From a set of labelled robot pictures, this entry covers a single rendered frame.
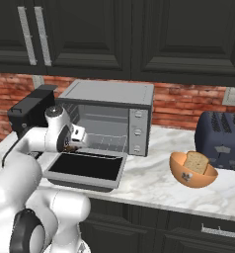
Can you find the orange bowl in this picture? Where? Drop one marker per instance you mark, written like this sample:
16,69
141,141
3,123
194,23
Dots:
185,176

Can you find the grey toaster oven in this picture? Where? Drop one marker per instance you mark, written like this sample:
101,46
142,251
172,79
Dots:
109,94

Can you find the toasted bread slice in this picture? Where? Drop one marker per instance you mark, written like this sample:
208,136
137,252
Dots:
196,162

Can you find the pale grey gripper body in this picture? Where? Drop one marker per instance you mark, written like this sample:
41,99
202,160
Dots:
83,139

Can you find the dark cupboard door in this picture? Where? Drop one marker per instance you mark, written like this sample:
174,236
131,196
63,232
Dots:
192,39
86,36
7,33
122,227

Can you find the toaster oven glass door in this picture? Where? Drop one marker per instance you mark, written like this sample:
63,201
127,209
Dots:
86,168

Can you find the dark lower cupboard door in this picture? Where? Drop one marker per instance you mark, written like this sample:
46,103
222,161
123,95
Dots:
122,227

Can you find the grey oven knob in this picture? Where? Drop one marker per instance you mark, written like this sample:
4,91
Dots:
138,131
137,148
138,114

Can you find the black coffee machine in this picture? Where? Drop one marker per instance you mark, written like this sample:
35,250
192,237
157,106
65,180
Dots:
32,108

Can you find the dark drawer front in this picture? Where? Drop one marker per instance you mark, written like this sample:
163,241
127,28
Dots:
201,235

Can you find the grey wall outlet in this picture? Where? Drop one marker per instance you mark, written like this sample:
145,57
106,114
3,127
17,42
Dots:
38,81
232,96

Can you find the dark blue toaster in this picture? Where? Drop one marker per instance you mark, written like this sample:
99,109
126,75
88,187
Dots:
221,138

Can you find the dark upper cupboard door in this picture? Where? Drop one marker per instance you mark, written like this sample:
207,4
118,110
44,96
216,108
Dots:
7,33
86,36
192,39

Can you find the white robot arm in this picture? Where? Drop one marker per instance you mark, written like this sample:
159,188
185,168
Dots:
14,171

